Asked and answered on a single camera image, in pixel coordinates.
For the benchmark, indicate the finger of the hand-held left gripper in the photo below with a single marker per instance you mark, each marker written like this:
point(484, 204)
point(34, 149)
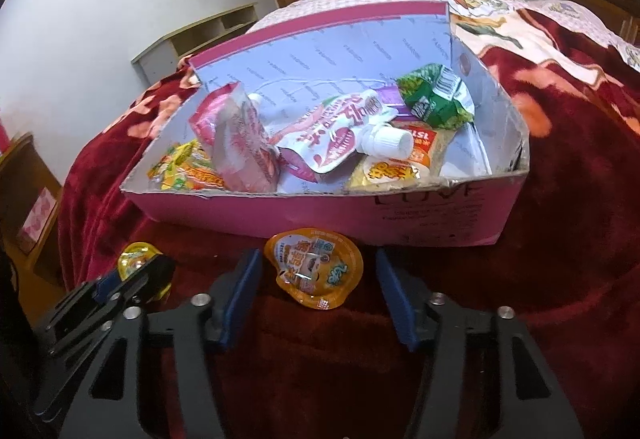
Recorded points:
point(111, 283)
point(150, 276)

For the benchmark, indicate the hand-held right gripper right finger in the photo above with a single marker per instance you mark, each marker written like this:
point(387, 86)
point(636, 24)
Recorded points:
point(397, 304)

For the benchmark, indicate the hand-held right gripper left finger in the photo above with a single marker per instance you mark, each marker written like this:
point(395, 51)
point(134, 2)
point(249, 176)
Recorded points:
point(240, 299)

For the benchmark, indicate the yellow jelly cup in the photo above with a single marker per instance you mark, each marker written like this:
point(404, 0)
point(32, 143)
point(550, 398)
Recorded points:
point(131, 260)

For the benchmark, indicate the orange jelly cup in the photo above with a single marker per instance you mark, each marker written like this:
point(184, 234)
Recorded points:
point(315, 269)

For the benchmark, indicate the pink cardboard box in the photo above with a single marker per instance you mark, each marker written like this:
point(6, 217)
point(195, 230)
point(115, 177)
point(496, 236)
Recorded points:
point(325, 219)

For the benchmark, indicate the colourful gummy candy packet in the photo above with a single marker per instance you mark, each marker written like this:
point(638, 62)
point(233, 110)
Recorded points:
point(190, 169)

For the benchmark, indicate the yellow rice cracker packet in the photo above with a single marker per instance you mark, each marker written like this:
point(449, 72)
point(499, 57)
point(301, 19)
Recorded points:
point(395, 164)

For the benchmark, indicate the purple plastic case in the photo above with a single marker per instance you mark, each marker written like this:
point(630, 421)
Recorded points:
point(386, 98)

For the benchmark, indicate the green pea snack packet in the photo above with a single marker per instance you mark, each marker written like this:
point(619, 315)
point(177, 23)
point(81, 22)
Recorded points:
point(435, 96)

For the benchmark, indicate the pink patterned box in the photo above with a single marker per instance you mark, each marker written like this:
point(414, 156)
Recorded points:
point(37, 214)

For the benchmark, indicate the wooden nightstand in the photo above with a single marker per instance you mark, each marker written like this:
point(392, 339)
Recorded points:
point(25, 169)

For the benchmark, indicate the beige low shelf unit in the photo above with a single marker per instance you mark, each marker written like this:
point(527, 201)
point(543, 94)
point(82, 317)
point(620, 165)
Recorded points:
point(190, 39)

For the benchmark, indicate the cartoon print quilt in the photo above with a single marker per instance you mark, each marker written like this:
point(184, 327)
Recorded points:
point(480, 16)

